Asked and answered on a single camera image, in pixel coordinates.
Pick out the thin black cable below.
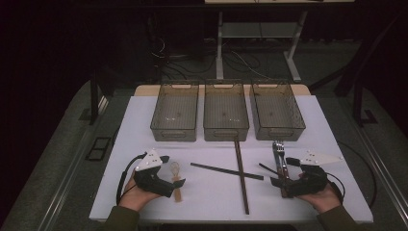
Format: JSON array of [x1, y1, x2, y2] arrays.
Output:
[[336, 140, 378, 209]]

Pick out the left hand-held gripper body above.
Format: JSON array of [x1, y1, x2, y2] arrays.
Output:
[[133, 147, 176, 198]]

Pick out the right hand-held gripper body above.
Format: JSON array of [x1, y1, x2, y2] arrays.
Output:
[[282, 149, 344, 199]]

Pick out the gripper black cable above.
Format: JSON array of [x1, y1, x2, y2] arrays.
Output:
[[325, 172, 346, 205], [115, 153, 148, 206]]

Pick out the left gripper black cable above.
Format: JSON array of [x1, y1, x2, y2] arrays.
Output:
[[115, 153, 148, 206]]

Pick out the white metal desk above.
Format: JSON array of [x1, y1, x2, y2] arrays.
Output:
[[204, 0, 356, 84]]

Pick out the person's left hand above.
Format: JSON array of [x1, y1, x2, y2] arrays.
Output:
[[118, 171, 162, 213]]

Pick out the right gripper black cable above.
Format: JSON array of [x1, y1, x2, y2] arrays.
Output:
[[325, 172, 346, 205]]

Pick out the small wooden spoon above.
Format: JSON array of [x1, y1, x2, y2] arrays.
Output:
[[169, 161, 184, 203]]

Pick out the metal rail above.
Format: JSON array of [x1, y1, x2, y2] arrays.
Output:
[[347, 121, 408, 219], [38, 95, 110, 231]]

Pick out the clear grey plastic bin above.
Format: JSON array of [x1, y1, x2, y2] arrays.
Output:
[[149, 82, 200, 142], [249, 80, 307, 142], [202, 79, 250, 142]]

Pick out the person's right hand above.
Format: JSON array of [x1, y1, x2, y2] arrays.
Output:
[[296, 171, 343, 215]]

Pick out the silver fork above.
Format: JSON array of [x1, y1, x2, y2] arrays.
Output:
[[271, 141, 288, 198]]

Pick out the black metal stand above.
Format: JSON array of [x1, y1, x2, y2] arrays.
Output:
[[308, 13, 408, 128]]

